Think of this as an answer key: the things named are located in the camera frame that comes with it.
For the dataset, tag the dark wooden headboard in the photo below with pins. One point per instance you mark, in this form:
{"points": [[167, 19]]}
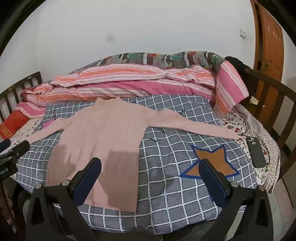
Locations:
{"points": [[23, 81]]}

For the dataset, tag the black smartphone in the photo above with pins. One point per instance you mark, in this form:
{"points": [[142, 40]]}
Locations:
{"points": [[255, 153]]}

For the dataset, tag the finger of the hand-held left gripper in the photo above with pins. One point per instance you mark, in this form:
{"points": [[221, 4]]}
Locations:
{"points": [[20, 148], [4, 144]]}

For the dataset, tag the brown wooden door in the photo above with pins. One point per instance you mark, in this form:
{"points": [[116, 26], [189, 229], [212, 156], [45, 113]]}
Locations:
{"points": [[272, 58]]}

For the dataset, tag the floral patchwork quilt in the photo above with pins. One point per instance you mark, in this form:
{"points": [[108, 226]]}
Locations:
{"points": [[161, 58]]}

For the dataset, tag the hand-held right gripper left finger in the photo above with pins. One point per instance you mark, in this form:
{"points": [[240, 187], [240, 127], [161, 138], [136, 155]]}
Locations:
{"points": [[89, 179]]}

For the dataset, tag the pink knit sweater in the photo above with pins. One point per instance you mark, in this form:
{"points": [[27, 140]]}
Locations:
{"points": [[99, 139]]}

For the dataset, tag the pink striped quilt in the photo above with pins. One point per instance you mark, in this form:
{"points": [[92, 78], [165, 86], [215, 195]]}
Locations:
{"points": [[138, 78]]}

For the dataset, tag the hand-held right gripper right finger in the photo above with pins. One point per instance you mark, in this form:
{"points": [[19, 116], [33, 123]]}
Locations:
{"points": [[211, 183]]}

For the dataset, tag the white wall switch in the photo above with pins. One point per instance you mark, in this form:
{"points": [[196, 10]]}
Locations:
{"points": [[242, 33]]}

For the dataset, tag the dark clothing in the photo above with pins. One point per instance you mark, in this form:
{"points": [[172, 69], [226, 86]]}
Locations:
{"points": [[235, 62]]}

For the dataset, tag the dark wooden footboard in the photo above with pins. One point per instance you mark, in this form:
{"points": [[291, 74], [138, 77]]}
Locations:
{"points": [[277, 85]]}

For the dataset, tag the red pillow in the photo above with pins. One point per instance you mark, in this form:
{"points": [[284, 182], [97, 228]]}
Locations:
{"points": [[13, 122]]}

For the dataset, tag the grey checked star blanket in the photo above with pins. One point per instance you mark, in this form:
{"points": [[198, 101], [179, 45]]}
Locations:
{"points": [[161, 185]]}

